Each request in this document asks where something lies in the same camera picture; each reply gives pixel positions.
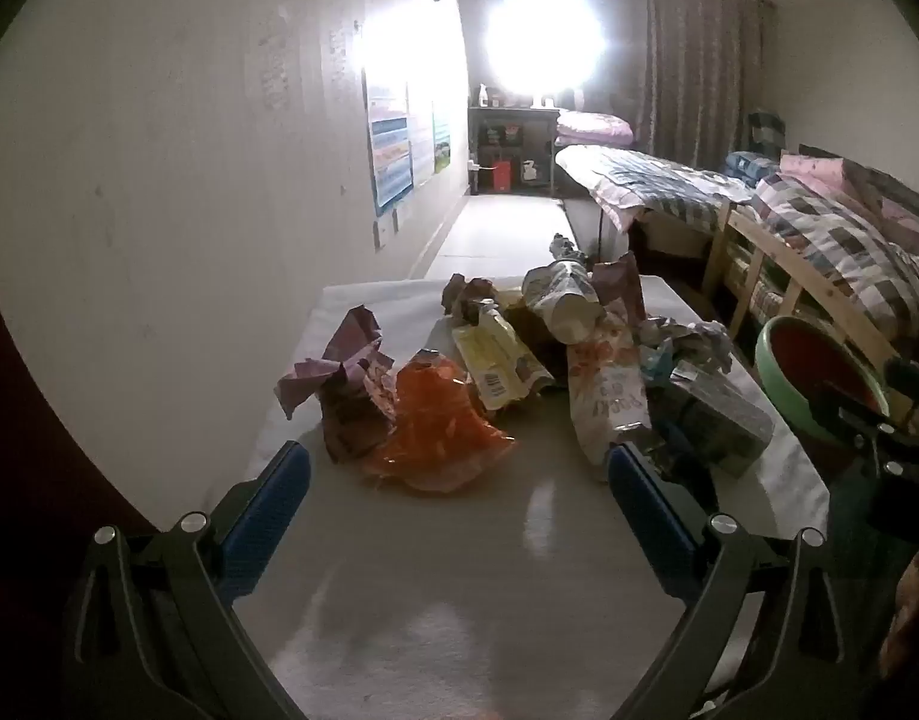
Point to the yellow white snack packet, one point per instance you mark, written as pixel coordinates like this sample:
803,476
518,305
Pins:
489,352

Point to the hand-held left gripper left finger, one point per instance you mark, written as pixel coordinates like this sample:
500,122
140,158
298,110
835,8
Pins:
268,517

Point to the maroon snack wrapper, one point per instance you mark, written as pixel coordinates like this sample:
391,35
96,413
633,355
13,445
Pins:
623,281

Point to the blue wall poster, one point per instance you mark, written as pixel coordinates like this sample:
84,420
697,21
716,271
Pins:
388,150

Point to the green landscape wall poster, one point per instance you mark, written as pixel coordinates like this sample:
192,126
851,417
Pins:
441,139

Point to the pink dotted blanket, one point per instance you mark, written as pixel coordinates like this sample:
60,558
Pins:
812,169

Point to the crumpled brown paper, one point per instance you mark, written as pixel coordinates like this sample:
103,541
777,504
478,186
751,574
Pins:
467,296

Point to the person's right hand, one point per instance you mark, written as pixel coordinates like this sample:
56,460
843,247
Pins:
915,615

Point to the cloth heap on floor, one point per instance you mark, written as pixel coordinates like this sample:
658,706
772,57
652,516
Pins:
568,247

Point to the multicolour checked quilt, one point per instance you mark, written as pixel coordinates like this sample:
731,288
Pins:
842,232

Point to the dark shelf unit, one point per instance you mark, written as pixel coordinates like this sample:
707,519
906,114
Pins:
512,142

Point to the crumpled purple wrapper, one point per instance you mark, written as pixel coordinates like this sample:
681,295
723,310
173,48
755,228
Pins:
354,334

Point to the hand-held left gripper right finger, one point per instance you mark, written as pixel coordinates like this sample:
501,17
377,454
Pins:
647,510

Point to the blue plaid bed quilt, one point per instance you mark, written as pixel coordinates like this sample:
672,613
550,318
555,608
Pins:
654,184

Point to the white orange snack bag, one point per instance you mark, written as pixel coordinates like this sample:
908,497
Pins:
602,382

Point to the green basin with red inside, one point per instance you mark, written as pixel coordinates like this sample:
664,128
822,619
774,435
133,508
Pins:
819,367

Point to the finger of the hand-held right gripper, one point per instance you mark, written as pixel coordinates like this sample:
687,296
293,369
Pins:
849,412
913,376

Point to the grey curtain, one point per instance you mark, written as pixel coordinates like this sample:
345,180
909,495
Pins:
699,67

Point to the dark plaid bag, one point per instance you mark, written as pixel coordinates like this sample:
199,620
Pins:
765,131

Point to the wooden bed rail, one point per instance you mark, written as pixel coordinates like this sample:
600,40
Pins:
804,277

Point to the floral print paper cup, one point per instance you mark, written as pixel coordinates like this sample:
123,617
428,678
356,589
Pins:
557,285

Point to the bright round lamp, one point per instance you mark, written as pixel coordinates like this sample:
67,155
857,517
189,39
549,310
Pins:
542,34

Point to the crumpled dark brown wrapper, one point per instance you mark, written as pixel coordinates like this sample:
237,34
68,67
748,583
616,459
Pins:
347,412

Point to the orange plastic wrapper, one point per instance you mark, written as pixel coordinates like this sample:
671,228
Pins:
437,420

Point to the folded blue clothes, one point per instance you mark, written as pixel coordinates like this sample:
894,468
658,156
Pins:
748,166

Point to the red container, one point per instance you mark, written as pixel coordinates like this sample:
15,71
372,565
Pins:
501,174

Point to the grey speckled box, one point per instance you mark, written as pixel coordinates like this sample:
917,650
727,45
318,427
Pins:
718,409

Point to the white jug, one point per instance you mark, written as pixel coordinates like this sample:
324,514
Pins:
531,170

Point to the pink pillow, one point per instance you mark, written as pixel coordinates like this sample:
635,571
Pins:
594,126

